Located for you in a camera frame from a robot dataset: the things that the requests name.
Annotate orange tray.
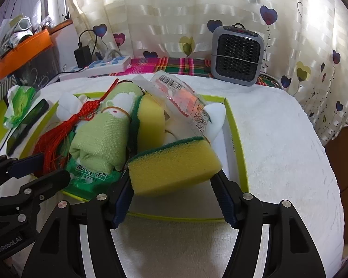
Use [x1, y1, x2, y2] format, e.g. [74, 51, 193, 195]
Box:
[0, 29, 53, 80]

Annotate white towel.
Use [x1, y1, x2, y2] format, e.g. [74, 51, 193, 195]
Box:
[162, 103, 227, 145]

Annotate white power strip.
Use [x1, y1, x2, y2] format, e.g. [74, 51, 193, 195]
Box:
[59, 56, 132, 82]

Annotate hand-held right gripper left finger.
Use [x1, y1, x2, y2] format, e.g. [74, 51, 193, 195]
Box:
[22, 174, 134, 278]

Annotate green tissue packet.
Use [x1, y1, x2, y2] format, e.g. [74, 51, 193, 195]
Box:
[4, 85, 37, 129]

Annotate black power adapter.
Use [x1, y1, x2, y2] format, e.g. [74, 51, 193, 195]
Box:
[74, 46, 93, 68]

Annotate yellow green sponge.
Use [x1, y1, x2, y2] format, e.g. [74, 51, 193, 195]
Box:
[128, 136, 223, 197]
[130, 95, 170, 158]

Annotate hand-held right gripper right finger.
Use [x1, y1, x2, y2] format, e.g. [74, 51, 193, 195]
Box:
[210, 171, 327, 278]

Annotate green tea packet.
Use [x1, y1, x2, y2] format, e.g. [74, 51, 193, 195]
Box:
[64, 158, 123, 201]

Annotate white packaging clutter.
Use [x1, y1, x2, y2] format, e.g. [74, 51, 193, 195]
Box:
[0, 0, 51, 57]

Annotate clear red-printed plastic packet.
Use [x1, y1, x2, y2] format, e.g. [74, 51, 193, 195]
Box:
[149, 70, 213, 135]

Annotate grey window frame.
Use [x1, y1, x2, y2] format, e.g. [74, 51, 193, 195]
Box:
[46, 0, 73, 26]

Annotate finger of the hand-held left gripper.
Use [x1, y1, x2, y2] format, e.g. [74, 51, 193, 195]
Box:
[0, 153, 44, 190]
[0, 169, 71, 225]

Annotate green cloth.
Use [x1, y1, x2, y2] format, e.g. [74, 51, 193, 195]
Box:
[69, 82, 144, 176]

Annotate heart print curtain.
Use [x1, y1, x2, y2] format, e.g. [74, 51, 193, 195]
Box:
[64, 0, 348, 148]

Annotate red knot tassel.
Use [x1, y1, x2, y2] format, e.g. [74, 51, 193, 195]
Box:
[32, 78, 119, 177]

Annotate pale mint towel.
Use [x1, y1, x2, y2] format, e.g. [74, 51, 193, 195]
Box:
[56, 92, 90, 119]

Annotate lime green cardboard box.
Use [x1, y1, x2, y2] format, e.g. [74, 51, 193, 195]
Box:
[22, 91, 249, 223]

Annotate dark glass tank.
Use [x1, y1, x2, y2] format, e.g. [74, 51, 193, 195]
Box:
[6, 46, 60, 89]

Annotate black remote control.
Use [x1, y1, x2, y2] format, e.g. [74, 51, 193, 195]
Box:
[6, 98, 50, 155]

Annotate grey fan heater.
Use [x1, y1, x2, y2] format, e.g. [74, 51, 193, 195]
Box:
[210, 25, 265, 87]

